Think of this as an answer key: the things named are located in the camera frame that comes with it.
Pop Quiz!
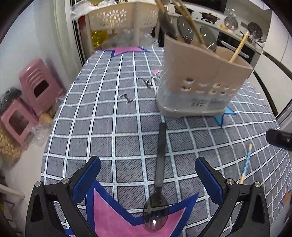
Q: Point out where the grey translucent plastic spoon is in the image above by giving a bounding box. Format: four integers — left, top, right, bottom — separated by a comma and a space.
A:
143, 123, 169, 232

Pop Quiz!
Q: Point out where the plain wooden chopstick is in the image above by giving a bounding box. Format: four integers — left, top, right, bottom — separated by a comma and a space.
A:
155, 0, 185, 42

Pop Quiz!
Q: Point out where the blue patterned chopstick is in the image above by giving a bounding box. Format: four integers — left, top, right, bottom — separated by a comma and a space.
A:
239, 144, 253, 184

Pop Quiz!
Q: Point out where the bag of yellow food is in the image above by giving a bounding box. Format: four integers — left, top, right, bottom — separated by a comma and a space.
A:
0, 126, 22, 164

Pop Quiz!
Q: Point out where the grey checked tablecloth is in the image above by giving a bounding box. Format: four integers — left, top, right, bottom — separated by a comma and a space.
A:
41, 47, 291, 236

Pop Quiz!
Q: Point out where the short pink plastic stool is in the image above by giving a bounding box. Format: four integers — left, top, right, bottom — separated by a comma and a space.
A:
1, 97, 39, 150

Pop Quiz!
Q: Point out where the black built-in oven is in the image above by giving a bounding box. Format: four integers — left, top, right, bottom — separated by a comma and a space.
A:
217, 32, 255, 63

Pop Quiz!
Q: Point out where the wooden chopstick on table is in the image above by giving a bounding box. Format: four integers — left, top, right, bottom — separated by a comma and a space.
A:
229, 31, 249, 63

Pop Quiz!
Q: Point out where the beige plastic utensil holder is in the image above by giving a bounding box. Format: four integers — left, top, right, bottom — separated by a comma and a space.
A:
156, 36, 253, 118

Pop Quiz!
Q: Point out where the tall pink plastic stool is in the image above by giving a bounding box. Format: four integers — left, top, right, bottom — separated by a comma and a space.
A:
19, 58, 64, 117

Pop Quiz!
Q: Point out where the grey spoon in holder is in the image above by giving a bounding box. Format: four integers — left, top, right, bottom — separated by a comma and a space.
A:
200, 26, 217, 52
177, 15, 194, 44

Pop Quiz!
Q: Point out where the dark pot on stove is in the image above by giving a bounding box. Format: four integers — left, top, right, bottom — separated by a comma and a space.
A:
200, 12, 220, 24

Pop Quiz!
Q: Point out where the beige plastic basket rack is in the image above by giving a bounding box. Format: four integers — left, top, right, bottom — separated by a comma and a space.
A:
71, 1, 158, 53

